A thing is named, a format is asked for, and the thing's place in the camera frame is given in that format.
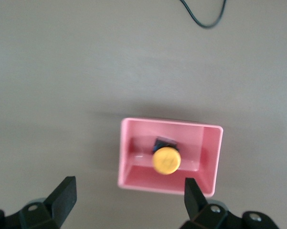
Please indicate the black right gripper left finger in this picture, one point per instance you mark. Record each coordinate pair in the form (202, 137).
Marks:
(47, 210)

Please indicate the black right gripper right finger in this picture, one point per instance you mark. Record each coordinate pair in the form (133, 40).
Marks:
(210, 214)

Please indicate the yellow push button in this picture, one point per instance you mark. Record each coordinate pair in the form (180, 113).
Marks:
(166, 162)

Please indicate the pink plastic box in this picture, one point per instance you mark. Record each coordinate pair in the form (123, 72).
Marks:
(172, 152)

